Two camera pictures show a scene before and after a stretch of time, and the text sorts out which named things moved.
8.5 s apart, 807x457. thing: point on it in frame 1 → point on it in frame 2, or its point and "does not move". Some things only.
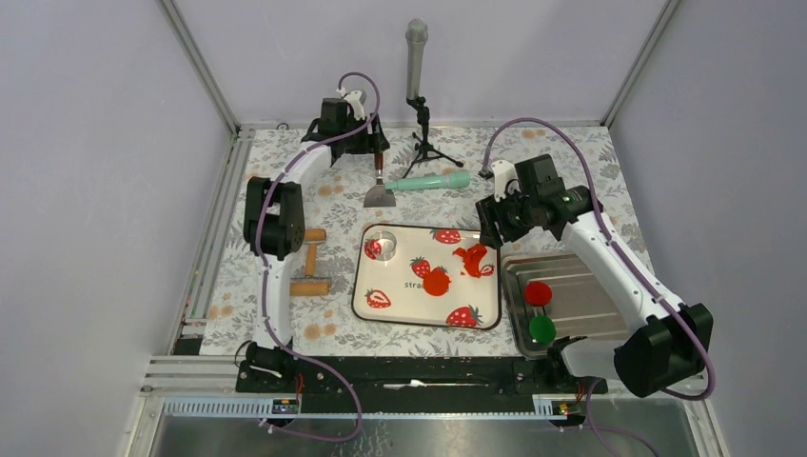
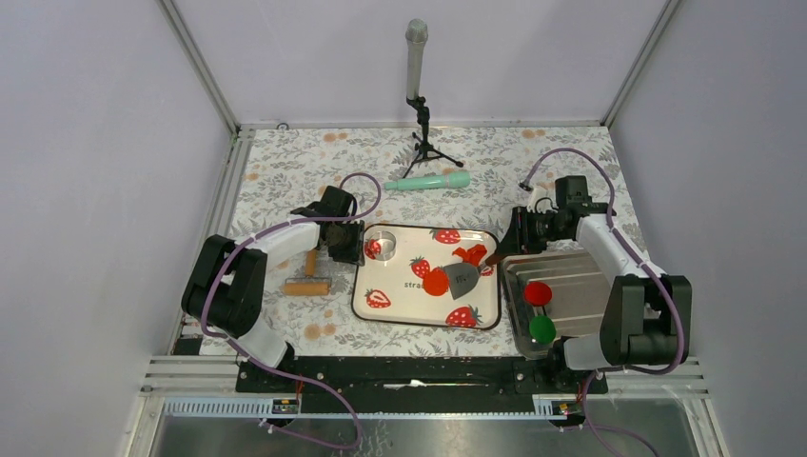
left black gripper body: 361,142 → 346,244
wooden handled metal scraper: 378,195 → 462,276
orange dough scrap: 472,258 does not move
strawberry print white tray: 426,276 does not move
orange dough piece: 436,283 does not move
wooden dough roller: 311,285 does not move
